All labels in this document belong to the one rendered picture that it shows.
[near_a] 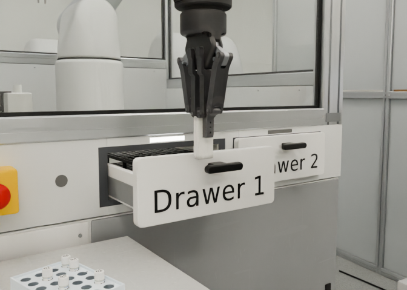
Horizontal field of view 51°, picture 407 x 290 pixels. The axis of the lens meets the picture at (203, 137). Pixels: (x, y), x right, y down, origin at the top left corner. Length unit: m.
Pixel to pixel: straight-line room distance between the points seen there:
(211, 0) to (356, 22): 2.14
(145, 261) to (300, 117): 0.58
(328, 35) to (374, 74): 1.48
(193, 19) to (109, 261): 0.40
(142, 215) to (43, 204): 0.19
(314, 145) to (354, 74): 1.65
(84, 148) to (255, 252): 0.50
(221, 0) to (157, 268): 0.42
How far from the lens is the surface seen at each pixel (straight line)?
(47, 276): 0.60
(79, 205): 0.82
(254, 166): 0.80
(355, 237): 2.84
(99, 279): 0.57
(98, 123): 0.81
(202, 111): 0.69
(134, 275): 0.68
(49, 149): 0.79
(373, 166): 2.67
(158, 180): 0.69
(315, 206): 1.20
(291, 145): 1.02
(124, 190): 0.76
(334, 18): 1.22
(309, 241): 1.21
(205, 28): 0.68
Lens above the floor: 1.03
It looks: 6 degrees down
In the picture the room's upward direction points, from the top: straight up
